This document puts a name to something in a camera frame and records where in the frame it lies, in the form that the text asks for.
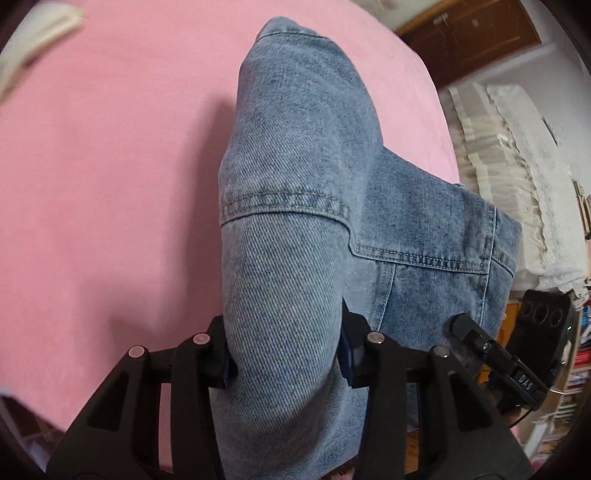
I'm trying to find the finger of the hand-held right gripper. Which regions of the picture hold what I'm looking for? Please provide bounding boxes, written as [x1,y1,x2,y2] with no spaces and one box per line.
[448,314,550,411]

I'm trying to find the blue denim jeans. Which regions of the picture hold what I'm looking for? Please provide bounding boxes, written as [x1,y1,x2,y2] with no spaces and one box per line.
[217,17,525,480]

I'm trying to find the brown wooden cabinet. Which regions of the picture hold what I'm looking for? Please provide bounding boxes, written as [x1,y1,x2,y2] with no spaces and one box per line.
[394,0,543,88]

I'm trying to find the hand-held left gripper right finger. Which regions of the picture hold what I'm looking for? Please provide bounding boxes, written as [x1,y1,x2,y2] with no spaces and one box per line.
[337,298,533,480]

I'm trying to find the white lace mosquito net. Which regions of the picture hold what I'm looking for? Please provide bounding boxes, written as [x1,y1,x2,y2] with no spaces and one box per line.
[438,83,591,296]

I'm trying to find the pink blanket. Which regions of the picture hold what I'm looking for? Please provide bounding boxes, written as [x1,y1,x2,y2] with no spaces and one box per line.
[0,0,462,480]

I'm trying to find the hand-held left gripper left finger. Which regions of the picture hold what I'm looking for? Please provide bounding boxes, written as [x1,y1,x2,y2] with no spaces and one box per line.
[46,316,238,480]

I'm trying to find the white cloth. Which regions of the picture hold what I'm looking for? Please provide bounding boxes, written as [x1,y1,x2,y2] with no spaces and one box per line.
[0,0,86,100]

